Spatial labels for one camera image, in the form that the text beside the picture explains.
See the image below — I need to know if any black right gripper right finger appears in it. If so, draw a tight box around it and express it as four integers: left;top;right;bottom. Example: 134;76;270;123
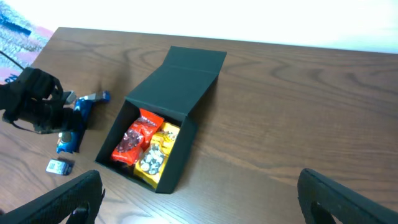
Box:
297;168;397;224

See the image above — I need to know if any dark green box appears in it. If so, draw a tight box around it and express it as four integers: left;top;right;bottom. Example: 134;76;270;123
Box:
95;46;227;194

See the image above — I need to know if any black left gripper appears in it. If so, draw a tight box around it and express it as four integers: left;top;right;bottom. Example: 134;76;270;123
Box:
1;67;75;134

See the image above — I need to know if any yellow candy bag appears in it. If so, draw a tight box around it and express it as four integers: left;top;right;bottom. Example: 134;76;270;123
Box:
134;122;180;189

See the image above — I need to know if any small blue barcode packet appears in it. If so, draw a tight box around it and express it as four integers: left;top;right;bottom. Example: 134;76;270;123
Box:
45;159;75;176

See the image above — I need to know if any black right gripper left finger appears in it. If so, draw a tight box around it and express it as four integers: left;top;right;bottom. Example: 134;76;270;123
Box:
1;170;105;223

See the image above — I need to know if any red Hacks candy bag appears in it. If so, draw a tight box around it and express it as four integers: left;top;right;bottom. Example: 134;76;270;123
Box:
111;108;164;166

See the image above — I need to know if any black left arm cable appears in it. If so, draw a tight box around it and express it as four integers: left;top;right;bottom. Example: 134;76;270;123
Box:
0;49;25;71

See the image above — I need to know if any blue Oreo pack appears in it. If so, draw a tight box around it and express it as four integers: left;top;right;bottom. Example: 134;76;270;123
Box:
56;96;93;154

